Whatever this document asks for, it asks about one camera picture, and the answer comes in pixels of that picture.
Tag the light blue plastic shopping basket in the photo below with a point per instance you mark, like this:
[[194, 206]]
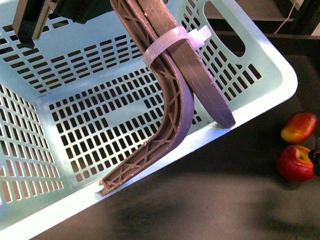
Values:
[[82, 100]]

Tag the red yellow mango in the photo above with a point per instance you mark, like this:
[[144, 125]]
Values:
[[299, 127]]

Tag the red apple with stem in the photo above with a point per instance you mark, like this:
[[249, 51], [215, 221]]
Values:
[[293, 163]]

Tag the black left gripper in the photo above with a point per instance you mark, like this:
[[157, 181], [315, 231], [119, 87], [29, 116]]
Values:
[[31, 15]]

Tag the white zip tie right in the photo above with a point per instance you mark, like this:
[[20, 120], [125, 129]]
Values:
[[196, 37]]

